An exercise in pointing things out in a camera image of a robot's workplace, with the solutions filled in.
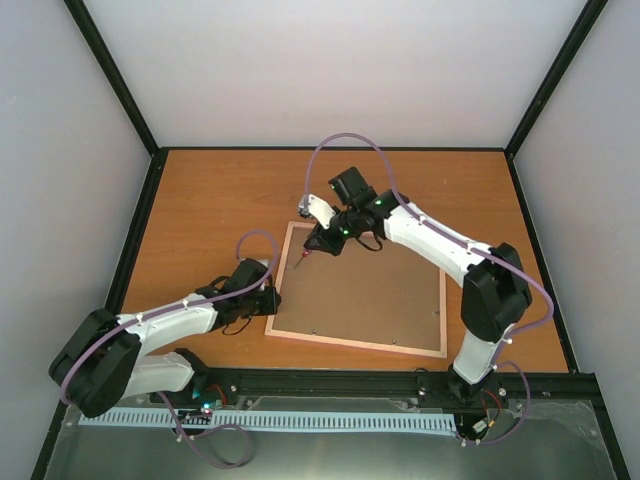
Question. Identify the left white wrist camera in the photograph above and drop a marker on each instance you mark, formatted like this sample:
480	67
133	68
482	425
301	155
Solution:
254	266

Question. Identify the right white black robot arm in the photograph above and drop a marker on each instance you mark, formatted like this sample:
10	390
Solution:
494	296

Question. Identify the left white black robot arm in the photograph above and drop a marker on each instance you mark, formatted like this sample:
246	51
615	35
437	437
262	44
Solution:
113	357

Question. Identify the black mounting rail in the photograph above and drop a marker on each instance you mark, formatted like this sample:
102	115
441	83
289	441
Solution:
431	389

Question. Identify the light blue slotted cable duct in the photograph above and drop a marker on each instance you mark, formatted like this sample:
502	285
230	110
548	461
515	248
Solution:
283	421

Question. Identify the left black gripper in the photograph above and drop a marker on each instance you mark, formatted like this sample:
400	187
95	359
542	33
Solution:
271	307

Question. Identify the pink wooden picture frame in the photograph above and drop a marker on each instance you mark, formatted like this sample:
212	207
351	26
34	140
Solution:
440	320

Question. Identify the blue red handled screwdriver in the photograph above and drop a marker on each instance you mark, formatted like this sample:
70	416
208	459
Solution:
304	255

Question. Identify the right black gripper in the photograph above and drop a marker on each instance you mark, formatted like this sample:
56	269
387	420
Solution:
328	246

